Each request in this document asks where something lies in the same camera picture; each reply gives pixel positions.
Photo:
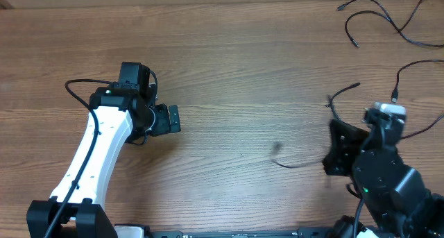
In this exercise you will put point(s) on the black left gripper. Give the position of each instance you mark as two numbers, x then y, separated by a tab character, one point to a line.
165	125

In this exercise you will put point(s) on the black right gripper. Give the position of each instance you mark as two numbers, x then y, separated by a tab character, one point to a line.
339	146

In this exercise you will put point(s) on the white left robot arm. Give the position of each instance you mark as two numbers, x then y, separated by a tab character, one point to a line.
121	112

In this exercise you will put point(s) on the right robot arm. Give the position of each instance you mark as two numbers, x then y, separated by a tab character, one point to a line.
393	192

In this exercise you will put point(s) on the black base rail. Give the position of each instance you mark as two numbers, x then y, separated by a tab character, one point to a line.
342	228

